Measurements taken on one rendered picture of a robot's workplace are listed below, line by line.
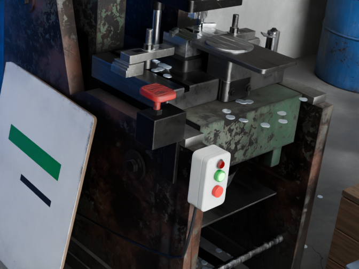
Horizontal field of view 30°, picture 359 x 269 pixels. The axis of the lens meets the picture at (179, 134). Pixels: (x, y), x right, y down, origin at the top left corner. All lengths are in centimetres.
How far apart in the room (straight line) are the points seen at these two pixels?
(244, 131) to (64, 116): 49
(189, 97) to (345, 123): 188
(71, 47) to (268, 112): 56
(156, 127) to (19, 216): 74
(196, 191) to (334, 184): 137
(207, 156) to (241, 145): 26
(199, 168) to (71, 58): 55
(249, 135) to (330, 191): 107
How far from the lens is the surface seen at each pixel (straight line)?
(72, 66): 182
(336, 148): 312
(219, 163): 145
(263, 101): 174
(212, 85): 167
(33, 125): 194
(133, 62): 164
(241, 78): 170
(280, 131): 181
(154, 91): 140
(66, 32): 181
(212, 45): 167
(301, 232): 202
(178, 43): 173
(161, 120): 142
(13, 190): 206
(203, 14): 176
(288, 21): 411
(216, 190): 148
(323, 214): 257
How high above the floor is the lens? 128
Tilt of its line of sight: 25 degrees down
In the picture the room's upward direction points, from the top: 6 degrees clockwise
